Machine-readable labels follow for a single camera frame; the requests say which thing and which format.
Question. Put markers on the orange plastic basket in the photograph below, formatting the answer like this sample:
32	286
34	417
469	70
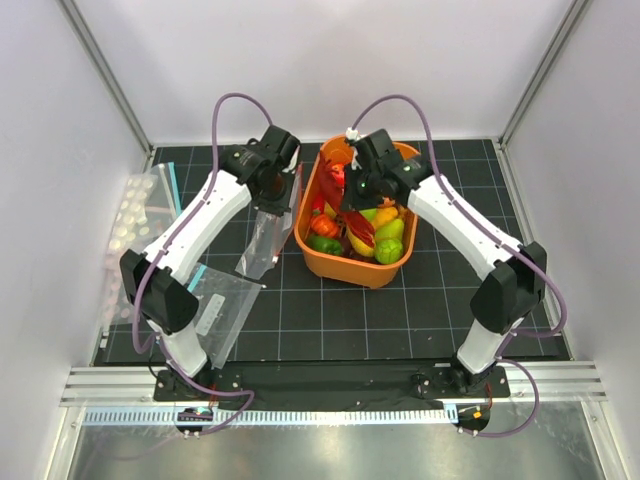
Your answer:
371	275

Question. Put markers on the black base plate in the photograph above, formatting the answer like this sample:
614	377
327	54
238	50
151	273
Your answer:
345	386

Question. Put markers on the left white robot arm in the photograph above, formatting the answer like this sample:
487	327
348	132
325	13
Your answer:
155	280

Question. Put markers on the green toy custard apple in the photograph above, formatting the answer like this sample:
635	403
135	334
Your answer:
388	251

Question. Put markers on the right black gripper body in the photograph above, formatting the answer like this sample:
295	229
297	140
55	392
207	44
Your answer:
363	193

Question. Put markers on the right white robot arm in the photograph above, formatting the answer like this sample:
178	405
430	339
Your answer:
509	272

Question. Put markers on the black grid mat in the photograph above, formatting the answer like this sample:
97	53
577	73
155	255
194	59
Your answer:
422	313

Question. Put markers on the orange zip clear bag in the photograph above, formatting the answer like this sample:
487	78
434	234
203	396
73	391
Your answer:
270	233

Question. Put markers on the red toy lobster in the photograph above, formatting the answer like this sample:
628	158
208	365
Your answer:
336	197

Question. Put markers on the orange toy pumpkin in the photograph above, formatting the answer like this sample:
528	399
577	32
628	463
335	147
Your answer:
325	226

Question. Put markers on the clear bag with blue zip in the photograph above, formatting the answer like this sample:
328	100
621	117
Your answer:
165	195

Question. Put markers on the yellow toy mango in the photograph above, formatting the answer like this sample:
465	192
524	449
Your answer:
359	246

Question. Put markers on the green toy pear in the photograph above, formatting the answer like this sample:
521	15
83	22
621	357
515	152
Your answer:
391	230

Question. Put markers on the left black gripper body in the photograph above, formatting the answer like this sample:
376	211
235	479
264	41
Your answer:
277	200

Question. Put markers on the pink dotted zip bag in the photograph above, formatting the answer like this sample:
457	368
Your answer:
136	225

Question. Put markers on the green toy bell pepper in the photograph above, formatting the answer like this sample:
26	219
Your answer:
325	245

